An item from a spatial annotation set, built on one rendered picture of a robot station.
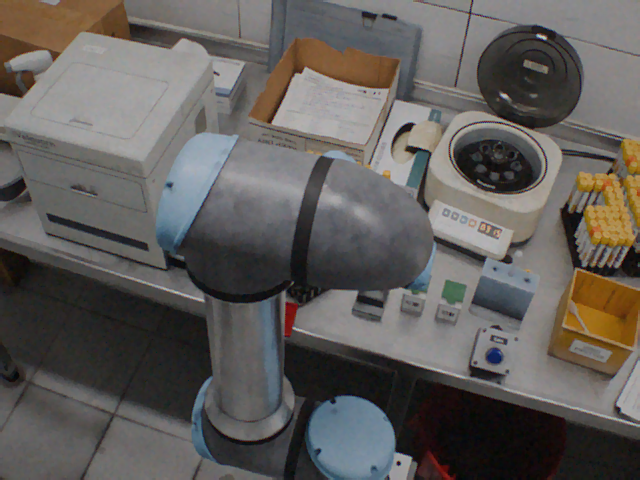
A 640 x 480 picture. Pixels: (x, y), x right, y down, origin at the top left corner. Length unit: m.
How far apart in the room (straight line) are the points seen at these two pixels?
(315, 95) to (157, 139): 0.52
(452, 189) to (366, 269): 0.79
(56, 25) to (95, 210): 0.52
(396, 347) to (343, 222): 0.72
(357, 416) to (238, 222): 0.41
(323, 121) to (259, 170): 0.94
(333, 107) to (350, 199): 0.99
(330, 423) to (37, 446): 1.45
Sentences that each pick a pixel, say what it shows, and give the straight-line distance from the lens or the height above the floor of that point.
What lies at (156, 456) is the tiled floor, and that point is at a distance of 2.19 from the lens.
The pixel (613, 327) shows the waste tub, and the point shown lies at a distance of 1.44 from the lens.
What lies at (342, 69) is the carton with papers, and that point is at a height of 0.96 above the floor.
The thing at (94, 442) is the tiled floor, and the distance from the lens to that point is 2.24.
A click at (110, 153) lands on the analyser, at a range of 1.21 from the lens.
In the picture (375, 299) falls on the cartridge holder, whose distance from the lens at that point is 1.32.
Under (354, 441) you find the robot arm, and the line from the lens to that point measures 0.95.
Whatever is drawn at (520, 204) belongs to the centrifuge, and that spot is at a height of 0.99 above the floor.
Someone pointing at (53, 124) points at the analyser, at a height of 1.17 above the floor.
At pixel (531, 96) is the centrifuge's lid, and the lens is 1.60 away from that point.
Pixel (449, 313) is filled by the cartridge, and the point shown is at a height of 0.91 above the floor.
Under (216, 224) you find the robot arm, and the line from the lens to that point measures 0.63.
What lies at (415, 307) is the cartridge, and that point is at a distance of 1.33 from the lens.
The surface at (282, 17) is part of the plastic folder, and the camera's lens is 1.71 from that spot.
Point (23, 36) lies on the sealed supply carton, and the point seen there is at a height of 1.05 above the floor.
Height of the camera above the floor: 2.00
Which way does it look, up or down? 52 degrees down
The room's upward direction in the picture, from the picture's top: 4 degrees clockwise
